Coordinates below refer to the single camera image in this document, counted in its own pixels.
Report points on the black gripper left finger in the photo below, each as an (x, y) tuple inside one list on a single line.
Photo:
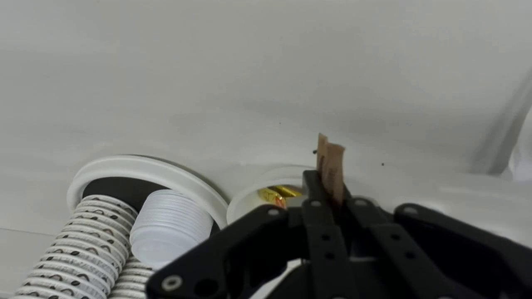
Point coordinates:
[(309, 250)]

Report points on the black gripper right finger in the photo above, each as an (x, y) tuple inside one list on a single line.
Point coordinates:
[(432, 255)]

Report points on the brown paper sachet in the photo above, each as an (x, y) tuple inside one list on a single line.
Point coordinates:
[(332, 167)]

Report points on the yellow sachet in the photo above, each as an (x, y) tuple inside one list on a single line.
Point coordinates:
[(279, 195)]

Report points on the white ceramic bowl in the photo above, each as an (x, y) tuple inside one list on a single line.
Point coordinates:
[(249, 189)]

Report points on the white ribbed cup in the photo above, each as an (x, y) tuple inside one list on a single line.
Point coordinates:
[(171, 227)]

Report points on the wrapped paper cup stack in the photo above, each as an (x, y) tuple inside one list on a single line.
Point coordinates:
[(131, 280)]

